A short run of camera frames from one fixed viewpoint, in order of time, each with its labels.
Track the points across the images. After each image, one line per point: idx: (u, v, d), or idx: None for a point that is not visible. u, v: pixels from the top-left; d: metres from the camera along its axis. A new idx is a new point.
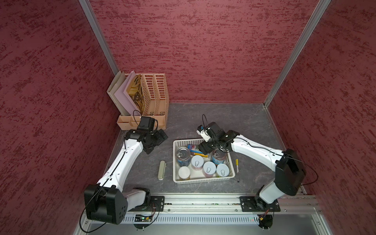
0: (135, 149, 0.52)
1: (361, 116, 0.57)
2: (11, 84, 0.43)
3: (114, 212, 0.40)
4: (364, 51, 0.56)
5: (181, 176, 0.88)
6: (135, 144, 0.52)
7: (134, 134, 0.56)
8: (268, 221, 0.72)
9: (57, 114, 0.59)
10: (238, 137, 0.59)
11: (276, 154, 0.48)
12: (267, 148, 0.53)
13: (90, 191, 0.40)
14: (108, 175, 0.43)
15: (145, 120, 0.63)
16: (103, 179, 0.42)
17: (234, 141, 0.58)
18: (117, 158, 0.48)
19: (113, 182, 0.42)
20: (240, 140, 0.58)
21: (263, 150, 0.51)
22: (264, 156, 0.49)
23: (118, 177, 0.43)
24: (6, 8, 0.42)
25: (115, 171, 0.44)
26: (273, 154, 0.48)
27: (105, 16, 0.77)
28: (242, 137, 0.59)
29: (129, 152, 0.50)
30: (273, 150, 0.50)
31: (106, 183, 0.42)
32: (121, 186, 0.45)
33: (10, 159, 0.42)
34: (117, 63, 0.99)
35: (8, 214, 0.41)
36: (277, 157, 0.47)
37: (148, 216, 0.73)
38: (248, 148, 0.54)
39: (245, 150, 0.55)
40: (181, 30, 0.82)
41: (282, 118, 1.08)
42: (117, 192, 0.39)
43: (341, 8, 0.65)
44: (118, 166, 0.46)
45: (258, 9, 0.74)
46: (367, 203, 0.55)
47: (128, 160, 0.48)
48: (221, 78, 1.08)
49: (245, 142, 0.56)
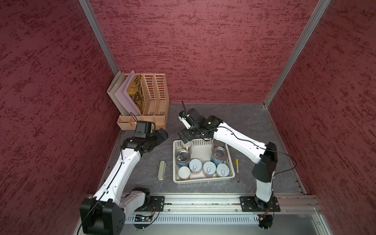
0: (132, 158, 0.51)
1: (361, 116, 0.57)
2: (11, 84, 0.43)
3: (111, 226, 0.39)
4: (363, 51, 0.57)
5: (181, 176, 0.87)
6: (132, 154, 0.51)
7: (131, 143, 0.55)
8: (268, 221, 0.72)
9: (57, 114, 0.59)
10: (221, 125, 0.55)
11: (260, 147, 0.49)
12: (251, 140, 0.51)
13: (86, 204, 0.39)
14: (105, 188, 0.42)
15: (141, 126, 0.61)
16: (99, 193, 0.41)
17: (217, 130, 0.54)
18: (114, 170, 0.47)
19: (110, 196, 0.41)
20: (225, 129, 0.54)
21: (247, 142, 0.50)
22: (247, 150, 0.50)
23: (115, 190, 0.43)
24: (7, 8, 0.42)
25: (111, 183, 0.43)
26: (257, 148, 0.49)
27: (105, 16, 0.77)
28: (225, 126, 0.55)
29: (126, 162, 0.49)
30: (257, 143, 0.50)
31: (103, 197, 0.41)
32: (118, 200, 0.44)
33: (10, 159, 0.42)
34: (117, 63, 0.99)
35: (8, 214, 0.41)
36: (261, 150, 0.48)
37: (148, 216, 0.73)
38: (233, 139, 0.52)
39: (229, 141, 0.53)
40: (181, 30, 0.82)
41: (282, 118, 1.08)
42: (115, 206, 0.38)
43: (341, 8, 0.65)
44: (115, 177, 0.45)
45: (258, 9, 0.74)
46: (367, 203, 0.55)
47: (125, 171, 0.47)
48: (222, 78, 1.08)
49: (230, 132, 0.53)
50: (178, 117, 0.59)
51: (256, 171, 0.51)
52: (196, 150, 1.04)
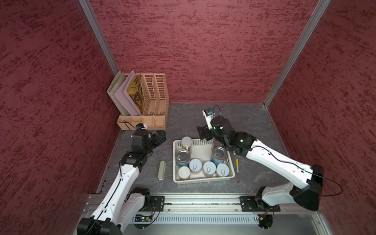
0: (131, 175, 0.51)
1: (361, 116, 0.57)
2: (11, 84, 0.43)
3: None
4: (363, 51, 0.57)
5: (181, 176, 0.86)
6: (131, 170, 0.52)
7: (130, 158, 0.56)
8: (268, 221, 0.72)
9: (57, 114, 0.59)
10: (256, 145, 0.50)
11: (305, 171, 0.43)
12: (293, 161, 0.45)
13: (82, 224, 0.39)
14: (103, 206, 0.42)
15: (138, 138, 0.59)
16: (97, 211, 0.42)
17: (251, 151, 0.49)
18: (113, 186, 0.48)
19: (108, 214, 0.41)
20: (261, 148, 0.49)
21: (290, 165, 0.44)
22: (292, 174, 0.43)
23: (113, 208, 0.43)
24: (7, 8, 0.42)
25: (109, 201, 0.44)
26: (302, 171, 0.43)
27: (105, 16, 0.77)
28: (261, 144, 0.50)
29: (125, 179, 0.49)
30: (300, 165, 0.44)
31: (101, 216, 0.41)
32: (115, 219, 0.43)
33: (10, 159, 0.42)
34: (117, 63, 0.99)
35: (8, 214, 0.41)
36: (307, 175, 0.42)
37: (148, 216, 0.73)
38: (272, 160, 0.46)
39: (265, 161, 0.48)
40: (181, 30, 0.82)
41: (282, 118, 1.08)
42: (112, 226, 0.39)
43: (341, 8, 0.65)
44: (113, 195, 0.45)
45: (258, 9, 0.74)
46: (367, 203, 0.55)
47: (123, 188, 0.47)
48: (222, 78, 1.08)
49: (267, 152, 0.48)
50: (203, 114, 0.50)
51: (302, 197, 0.43)
52: (196, 150, 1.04)
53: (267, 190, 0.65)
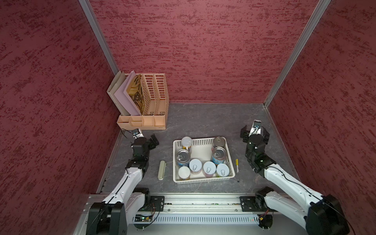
0: (137, 174, 0.58)
1: (361, 116, 0.57)
2: (11, 84, 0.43)
3: (117, 228, 0.40)
4: (364, 51, 0.56)
5: (181, 176, 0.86)
6: (137, 170, 0.59)
7: (134, 164, 0.63)
8: (268, 220, 0.71)
9: (57, 114, 0.59)
10: (273, 166, 0.58)
11: (313, 195, 0.45)
12: (305, 186, 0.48)
13: (95, 208, 0.41)
14: (113, 194, 0.47)
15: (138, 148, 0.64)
16: (107, 198, 0.45)
17: (268, 168, 0.58)
18: (121, 181, 0.53)
19: (119, 199, 0.45)
20: (275, 170, 0.56)
21: (297, 186, 0.49)
22: (297, 194, 0.47)
23: (123, 195, 0.47)
24: (7, 8, 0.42)
25: (119, 190, 0.48)
26: (309, 195, 0.45)
27: (105, 16, 0.77)
28: (277, 167, 0.57)
29: (131, 176, 0.56)
30: (311, 191, 0.46)
31: (112, 200, 0.45)
32: None
33: (10, 159, 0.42)
34: (117, 63, 0.99)
35: (8, 214, 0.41)
36: (314, 199, 0.44)
37: (148, 216, 0.73)
38: (282, 179, 0.52)
39: (277, 179, 0.54)
40: (181, 30, 0.82)
41: (282, 118, 1.08)
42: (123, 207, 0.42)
43: (341, 8, 0.65)
44: (122, 186, 0.50)
45: (258, 9, 0.74)
46: (367, 203, 0.55)
47: (130, 183, 0.53)
48: (222, 78, 1.08)
49: (279, 173, 0.55)
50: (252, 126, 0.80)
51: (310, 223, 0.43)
52: (196, 150, 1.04)
53: (274, 194, 0.64)
